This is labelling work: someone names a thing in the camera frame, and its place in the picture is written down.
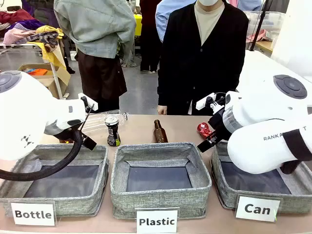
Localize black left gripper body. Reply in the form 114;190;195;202
44;119;83;144

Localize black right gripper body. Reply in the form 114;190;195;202
208;108;233;142

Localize crushed red drink can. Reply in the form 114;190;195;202
196;122;215;138

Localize clear plastic bottle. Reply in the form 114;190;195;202
81;111;129;135

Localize brown glass bottle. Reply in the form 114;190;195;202
153;119;169;144

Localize crushed black drink can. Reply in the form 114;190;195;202
104;115;121;148

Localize grey fabric basket labelled Bottle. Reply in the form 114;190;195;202
0;143;110;218

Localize grey fabric basket labelled Can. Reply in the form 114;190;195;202
210;140;312;215

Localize grey fabric basket labelled Plastic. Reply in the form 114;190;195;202
110;142;213;220

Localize white Can label sign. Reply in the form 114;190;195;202
234;195;281;223

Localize open cardboard box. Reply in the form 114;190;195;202
18;63;72;99

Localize white clothes table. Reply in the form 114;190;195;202
0;40;64;99

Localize person in black cardigan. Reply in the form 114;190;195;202
156;0;250;117

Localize yellow cloth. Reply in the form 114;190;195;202
36;25;72;86

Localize white Bottle label sign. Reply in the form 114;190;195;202
10;202;57;227

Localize white Plastic label sign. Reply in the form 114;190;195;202
136;208;179;234

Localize wooden desk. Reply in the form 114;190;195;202
253;40;274;57

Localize pink cloth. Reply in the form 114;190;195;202
246;29;272;43

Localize black stand pole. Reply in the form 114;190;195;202
249;0;274;52

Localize person in grey jacket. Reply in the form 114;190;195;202
53;0;137;113

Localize pile of colourful clothes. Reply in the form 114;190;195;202
0;9;64;53

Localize person in dark clothes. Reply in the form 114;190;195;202
139;0;162;74

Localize clear plastic storage boxes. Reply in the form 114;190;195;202
245;10;286;42

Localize person in light blue shirt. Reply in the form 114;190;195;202
155;0;198;43

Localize white face mask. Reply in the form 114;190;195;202
196;0;221;7

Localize yellow box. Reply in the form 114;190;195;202
134;14;143;37

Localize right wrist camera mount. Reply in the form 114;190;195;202
195;92;226;115

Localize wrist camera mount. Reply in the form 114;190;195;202
78;92;99;113
195;92;226;115

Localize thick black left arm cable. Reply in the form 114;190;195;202
0;128;84;182

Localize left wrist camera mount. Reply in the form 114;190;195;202
78;92;99;113

